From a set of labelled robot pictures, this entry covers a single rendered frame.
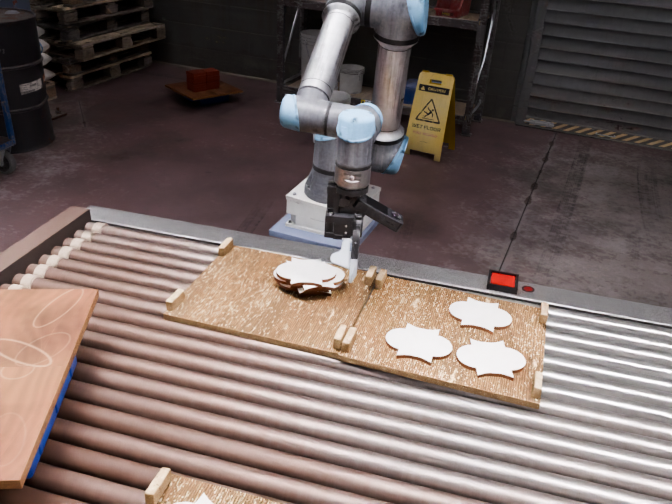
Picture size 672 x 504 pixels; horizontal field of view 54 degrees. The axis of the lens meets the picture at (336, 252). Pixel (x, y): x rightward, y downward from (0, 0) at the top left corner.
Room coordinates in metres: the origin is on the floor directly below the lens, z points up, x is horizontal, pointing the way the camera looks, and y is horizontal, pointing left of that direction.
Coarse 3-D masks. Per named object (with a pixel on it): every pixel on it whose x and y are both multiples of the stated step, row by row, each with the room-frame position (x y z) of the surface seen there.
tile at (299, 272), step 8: (288, 264) 1.38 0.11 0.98; (296, 264) 1.39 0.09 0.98; (304, 264) 1.39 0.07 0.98; (312, 264) 1.39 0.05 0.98; (320, 264) 1.39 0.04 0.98; (328, 264) 1.40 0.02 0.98; (280, 272) 1.35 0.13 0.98; (288, 272) 1.35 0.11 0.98; (296, 272) 1.35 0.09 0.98; (304, 272) 1.35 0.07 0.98; (312, 272) 1.35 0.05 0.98; (320, 272) 1.36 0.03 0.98; (328, 272) 1.36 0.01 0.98; (288, 280) 1.32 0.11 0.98; (296, 280) 1.31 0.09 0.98; (304, 280) 1.32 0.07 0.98; (312, 280) 1.32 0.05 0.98; (320, 280) 1.32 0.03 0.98; (328, 280) 1.33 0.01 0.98
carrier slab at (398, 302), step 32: (384, 288) 1.38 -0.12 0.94; (416, 288) 1.39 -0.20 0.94; (384, 320) 1.24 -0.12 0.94; (416, 320) 1.25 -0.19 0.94; (448, 320) 1.26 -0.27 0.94; (512, 320) 1.27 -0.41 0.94; (352, 352) 1.12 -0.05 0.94; (384, 352) 1.13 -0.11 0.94; (448, 384) 1.04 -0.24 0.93; (480, 384) 1.04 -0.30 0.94; (512, 384) 1.05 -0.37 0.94
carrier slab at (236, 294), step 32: (224, 256) 1.49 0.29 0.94; (256, 256) 1.50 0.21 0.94; (288, 256) 1.51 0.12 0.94; (192, 288) 1.33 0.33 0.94; (224, 288) 1.34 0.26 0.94; (256, 288) 1.34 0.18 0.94; (352, 288) 1.37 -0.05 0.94; (192, 320) 1.20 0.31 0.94; (224, 320) 1.21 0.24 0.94; (256, 320) 1.21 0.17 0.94; (288, 320) 1.22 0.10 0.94; (320, 320) 1.23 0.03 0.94; (352, 320) 1.24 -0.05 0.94; (320, 352) 1.12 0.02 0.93
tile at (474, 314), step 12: (468, 300) 1.33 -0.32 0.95; (456, 312) 1.28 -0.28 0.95; (468, 312) 1.28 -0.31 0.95; (480, 312) 1.28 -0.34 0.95; (492, 312) 1.29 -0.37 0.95; (504, 312) 1.29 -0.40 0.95; (468, 324) 1.23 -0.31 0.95; (480, 324) 1.24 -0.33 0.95; (492, 324) 1.24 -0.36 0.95; (504, 324) 1.24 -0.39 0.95
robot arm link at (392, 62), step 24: (384, 0) 1.68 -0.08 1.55; (408, 0) 1.67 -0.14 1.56; (384, 24) 1.69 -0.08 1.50; (408, 24) 1.67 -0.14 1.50; (384, 48) 1.72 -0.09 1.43; (408, 48) 1.72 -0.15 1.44; (384, 72) 1.73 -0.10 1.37; (384, 96) 1.74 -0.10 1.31; (384, 120) 1.75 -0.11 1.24; (384, 144) 1.75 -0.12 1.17; (384, 168) 1.77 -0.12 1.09
